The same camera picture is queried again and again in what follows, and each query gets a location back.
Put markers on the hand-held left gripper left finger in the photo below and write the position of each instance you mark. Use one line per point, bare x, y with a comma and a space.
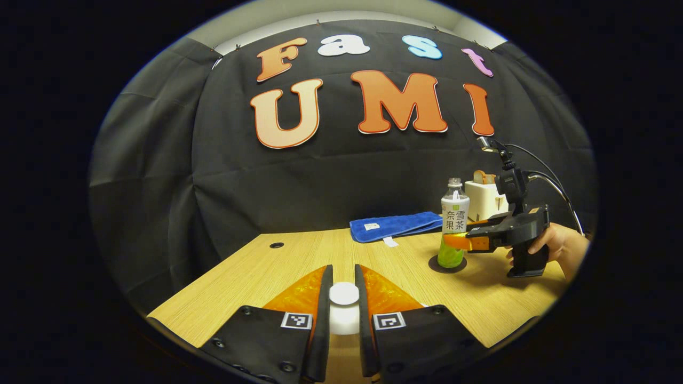
323, 330

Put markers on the clear water bottle green label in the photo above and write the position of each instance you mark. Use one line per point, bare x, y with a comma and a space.
453, 218

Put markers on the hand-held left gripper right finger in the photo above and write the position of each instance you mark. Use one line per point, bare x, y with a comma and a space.
364, 330

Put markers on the toasted bread slice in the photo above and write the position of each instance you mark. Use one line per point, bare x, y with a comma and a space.
479, 177
490, 179

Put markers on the blue folded towel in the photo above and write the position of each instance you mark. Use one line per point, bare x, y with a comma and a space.
395, 225

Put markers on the white toaster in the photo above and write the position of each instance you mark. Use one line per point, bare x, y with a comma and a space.
480, 200

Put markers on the dark round coaster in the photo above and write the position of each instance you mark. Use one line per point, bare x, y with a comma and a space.
447, 271

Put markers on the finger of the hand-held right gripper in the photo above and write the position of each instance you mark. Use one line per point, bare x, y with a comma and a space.
496, 218
480, 241

